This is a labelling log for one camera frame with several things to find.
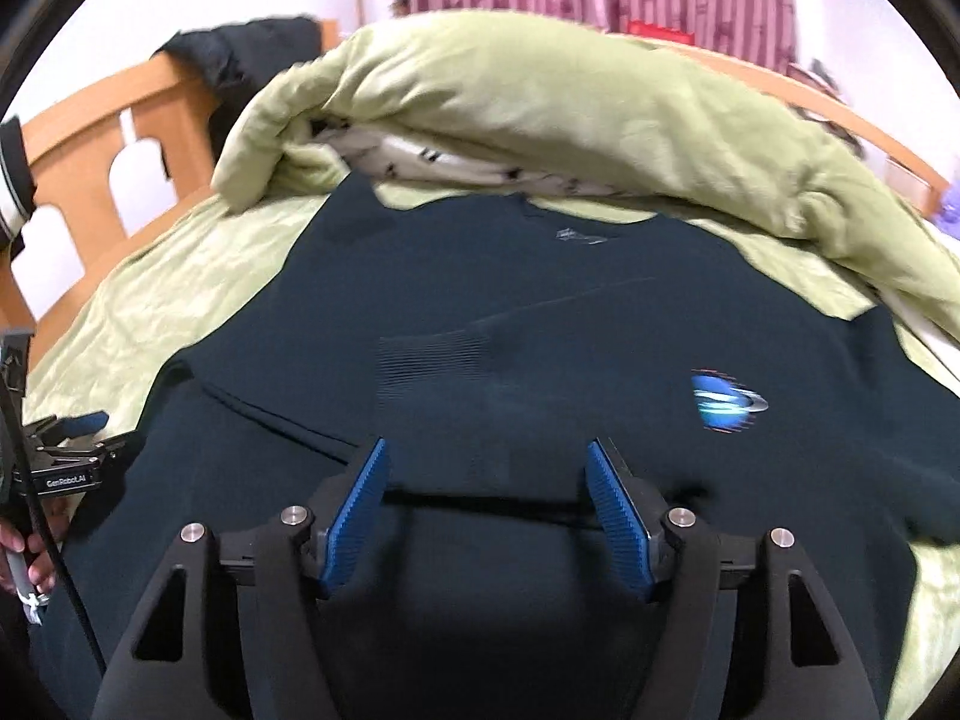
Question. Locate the green bed sheet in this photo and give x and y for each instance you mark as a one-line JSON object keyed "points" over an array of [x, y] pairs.
{"points": [[187, 277]]}

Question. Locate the black jacket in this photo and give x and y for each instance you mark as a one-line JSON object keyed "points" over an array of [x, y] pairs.
{"points": [[247, 52]]}

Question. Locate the wooden bed frame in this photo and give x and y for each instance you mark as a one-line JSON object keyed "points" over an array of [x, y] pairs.
{"points": [[82, 120]]}

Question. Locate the purple fluffy item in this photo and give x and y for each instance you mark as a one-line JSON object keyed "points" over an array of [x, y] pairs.
{"points": [[949, 210]]}

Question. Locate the red box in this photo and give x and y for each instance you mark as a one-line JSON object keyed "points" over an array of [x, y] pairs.
{"points": [[660, 31]]}

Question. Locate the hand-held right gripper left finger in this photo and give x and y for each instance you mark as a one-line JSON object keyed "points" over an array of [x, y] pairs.
{"points": [[356, 517]]}

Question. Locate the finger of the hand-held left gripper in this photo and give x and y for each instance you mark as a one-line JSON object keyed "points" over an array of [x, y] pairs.
{"points": [[97, 451], [86, 424]]}

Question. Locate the dark navy sweater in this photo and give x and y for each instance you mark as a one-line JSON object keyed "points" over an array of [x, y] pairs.
{"points": [[487, 300]]}

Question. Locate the person's left hand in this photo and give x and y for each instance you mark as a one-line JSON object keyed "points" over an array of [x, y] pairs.
{"points": [[19, 547]]}

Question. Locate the green quilt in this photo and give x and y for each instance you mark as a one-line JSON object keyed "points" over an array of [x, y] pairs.
{"points": [[562, 90]]}

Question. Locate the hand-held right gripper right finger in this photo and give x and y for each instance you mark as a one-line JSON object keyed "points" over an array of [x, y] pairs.
{"points": [[619, 517]]}

